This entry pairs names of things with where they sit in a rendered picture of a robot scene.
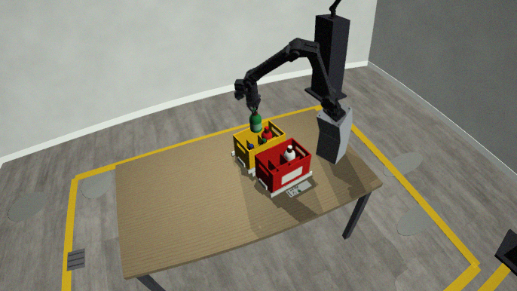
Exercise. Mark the white paper strip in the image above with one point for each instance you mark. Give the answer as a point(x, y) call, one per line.
point(298, 188)

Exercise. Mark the red plastic crate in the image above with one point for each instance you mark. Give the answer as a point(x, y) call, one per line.
point(275, 171)

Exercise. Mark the yellow plastic crate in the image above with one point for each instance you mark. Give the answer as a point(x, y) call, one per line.
point(245, 137)

